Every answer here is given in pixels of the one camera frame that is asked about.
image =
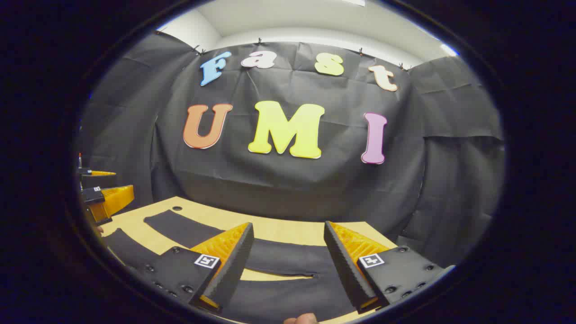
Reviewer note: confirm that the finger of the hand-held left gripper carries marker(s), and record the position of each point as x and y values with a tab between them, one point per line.
102	173
114	200

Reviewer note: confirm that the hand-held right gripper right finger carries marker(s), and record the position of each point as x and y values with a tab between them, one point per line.
346	270

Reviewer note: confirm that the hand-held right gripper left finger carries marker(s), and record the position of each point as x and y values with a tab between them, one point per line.
234	265

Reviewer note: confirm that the black jeans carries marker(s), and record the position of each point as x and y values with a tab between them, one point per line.
279	297

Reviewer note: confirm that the black backdrop cloth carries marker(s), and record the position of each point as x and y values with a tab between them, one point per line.
288	189

